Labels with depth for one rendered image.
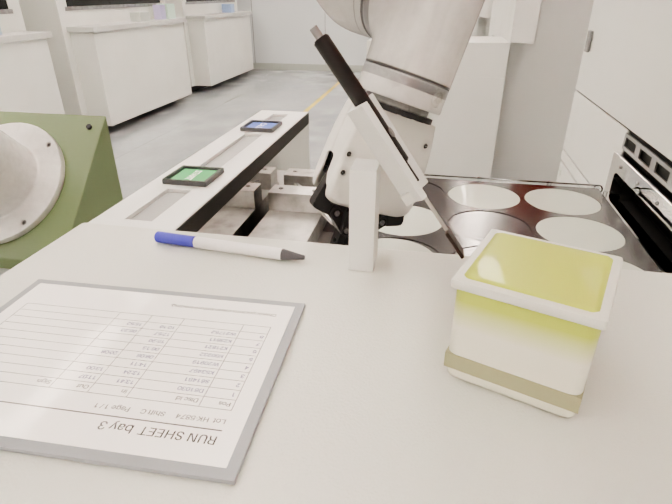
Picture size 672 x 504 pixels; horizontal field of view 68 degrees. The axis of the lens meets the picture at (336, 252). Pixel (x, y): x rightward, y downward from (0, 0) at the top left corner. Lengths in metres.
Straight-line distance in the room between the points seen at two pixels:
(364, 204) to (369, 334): 0.10
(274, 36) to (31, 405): 8.71
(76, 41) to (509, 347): 4.94
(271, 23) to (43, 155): 8.19
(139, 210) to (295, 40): 8.33
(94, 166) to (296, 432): 0.61
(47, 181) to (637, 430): 0.75
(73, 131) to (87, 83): 4.27
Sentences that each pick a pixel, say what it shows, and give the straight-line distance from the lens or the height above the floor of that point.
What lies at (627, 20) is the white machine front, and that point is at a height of 1.12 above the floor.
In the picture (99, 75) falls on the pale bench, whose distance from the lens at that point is 5.04.
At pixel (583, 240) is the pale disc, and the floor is 0.90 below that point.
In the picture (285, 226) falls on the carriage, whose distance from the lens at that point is 0.69.
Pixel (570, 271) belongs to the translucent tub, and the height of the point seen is 1.03.
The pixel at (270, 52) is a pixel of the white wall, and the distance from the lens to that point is 8.98.
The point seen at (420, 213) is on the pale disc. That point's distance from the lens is 0.69.
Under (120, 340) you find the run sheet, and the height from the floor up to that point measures 0.97.
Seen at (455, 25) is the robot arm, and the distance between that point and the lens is 0.48.
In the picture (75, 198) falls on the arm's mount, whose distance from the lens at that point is 0.80.
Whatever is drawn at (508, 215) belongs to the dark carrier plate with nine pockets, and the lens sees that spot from 0.71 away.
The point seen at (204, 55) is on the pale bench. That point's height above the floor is 0.45.
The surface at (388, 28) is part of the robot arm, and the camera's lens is 0.48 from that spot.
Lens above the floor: 1.16
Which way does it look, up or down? 27 degrees down
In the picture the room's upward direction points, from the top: straight up
